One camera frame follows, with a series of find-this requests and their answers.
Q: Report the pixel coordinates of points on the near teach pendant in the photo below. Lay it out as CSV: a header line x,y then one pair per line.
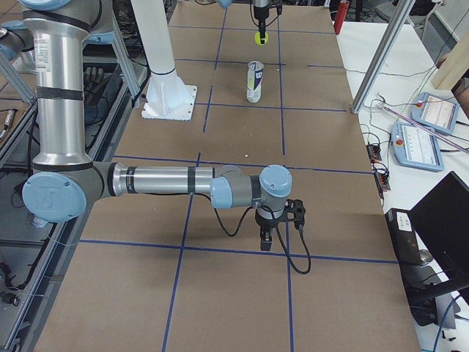
x,y
415,148

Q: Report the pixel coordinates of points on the black monitor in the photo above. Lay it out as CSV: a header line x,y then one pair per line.
x,y
441,220

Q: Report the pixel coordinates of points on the black computer box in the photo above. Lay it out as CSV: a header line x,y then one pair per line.
x,y
404,240

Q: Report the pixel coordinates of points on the teach pendant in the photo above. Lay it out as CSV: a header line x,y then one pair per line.
x,y
415,148
436,112

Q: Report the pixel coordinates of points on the brown paper table cover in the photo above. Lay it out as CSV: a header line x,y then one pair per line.
x,y
170,274

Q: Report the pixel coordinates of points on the wooden block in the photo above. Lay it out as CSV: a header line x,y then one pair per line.
x,y
454,67

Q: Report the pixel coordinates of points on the red cylinder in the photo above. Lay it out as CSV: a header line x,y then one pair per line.
x,y
340,15

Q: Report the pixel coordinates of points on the yellow tennis ball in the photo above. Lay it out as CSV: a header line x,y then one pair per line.
x,y
261,39

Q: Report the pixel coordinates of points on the black orange connector strip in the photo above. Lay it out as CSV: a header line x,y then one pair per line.
x,y
380,170

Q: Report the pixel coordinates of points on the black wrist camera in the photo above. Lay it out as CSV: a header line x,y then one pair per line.
x,y
296,213
278,5

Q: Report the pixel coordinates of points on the far teach pendant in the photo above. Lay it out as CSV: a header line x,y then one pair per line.
x,y
436,112

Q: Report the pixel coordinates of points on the clear Wilson tennis ball can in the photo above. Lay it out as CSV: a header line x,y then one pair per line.
x,y
254,81

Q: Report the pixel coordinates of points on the white pedestal column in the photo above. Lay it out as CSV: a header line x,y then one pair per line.
x,y
167,96

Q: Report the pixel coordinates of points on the aluminium frame post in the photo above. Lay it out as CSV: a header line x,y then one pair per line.
x,y
389,37

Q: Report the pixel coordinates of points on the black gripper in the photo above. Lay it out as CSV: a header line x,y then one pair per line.
x,y
265,221
262,12

